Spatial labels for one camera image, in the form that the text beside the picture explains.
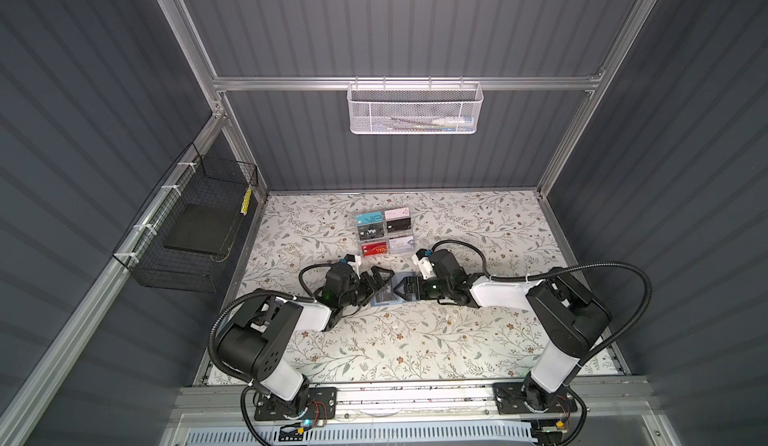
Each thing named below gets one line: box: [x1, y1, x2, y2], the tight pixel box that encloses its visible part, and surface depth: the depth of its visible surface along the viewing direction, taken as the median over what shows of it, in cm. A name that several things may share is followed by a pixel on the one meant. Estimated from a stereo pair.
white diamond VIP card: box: [389, 236, 415, 254], surface depth 104 cm
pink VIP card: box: [384, 207, 410, 221], surface depth 103 cm
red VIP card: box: [361, 241, 389, 257], surface depth 102 cm
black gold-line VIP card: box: [386, 218, 411, 232], surface depth 103 cm
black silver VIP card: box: [357, 223, 385, 240], surface depth 101 cm
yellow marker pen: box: [240, 186, 253, 216], surface depth 84 cm
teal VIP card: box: [356, 211, 383, 226], surface depth 101 cm
